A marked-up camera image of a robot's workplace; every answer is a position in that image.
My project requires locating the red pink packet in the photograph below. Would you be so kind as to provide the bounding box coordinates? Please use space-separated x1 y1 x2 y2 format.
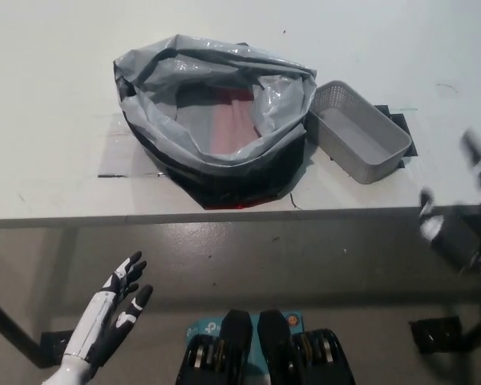
208 90 265 156

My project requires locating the teal router box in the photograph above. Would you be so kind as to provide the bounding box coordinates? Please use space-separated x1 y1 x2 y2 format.
184 310 305 364

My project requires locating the clear tape patch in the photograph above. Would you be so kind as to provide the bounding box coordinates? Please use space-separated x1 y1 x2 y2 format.
97 112 173 178

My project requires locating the small grey rectangular basket container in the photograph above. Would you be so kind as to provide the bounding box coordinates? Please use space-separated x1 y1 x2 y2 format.
305 79 413 185

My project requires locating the black slanted table leg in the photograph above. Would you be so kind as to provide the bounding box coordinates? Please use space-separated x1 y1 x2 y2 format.
0 290 40 355

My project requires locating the grey and black plastic bag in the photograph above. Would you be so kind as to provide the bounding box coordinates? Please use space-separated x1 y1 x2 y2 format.
112 34 319 212

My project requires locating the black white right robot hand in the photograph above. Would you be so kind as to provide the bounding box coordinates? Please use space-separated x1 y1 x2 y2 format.
418 128 481 278

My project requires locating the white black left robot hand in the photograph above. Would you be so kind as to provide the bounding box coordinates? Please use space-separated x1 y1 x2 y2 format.
63 251 154 368

